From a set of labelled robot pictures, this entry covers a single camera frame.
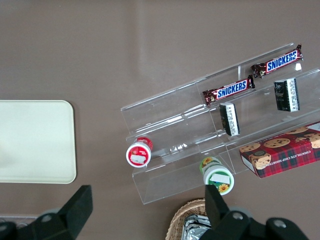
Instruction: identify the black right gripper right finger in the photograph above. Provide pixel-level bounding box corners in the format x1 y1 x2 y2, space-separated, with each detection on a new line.
199 185 253 240

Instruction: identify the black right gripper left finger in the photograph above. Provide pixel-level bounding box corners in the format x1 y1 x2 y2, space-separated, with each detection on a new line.
14 185 94 240

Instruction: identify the oval light wicker basket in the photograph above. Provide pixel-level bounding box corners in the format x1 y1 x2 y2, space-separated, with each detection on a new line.
166 198 213 240

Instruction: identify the cream rectangular tray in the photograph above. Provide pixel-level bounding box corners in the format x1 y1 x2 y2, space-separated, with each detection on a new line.
0 99 77 185

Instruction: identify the green sunflower cup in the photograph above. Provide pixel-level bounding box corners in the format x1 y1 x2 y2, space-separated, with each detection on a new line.
199 156 235 196

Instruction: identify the clear acrylic bottle rack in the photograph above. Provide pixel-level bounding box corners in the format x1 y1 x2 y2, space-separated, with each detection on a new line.
0 214 45 227

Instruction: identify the clear acrylic stepped shelf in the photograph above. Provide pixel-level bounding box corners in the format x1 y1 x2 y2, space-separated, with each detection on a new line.
120 74 237 206
196 42 320 176

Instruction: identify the red tartan cookie box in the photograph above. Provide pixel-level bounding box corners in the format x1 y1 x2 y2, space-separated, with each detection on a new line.
239 121 320 179

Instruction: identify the red lidded cup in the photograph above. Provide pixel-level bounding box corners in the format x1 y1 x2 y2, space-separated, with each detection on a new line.
125 136 154 168

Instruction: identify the small black box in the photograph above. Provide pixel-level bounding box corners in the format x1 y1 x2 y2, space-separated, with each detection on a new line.
273 77 301 113
219 101 241 137

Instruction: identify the brown snickers bar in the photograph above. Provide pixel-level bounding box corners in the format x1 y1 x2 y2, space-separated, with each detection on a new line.
201 74 256 106
250 44 305 79

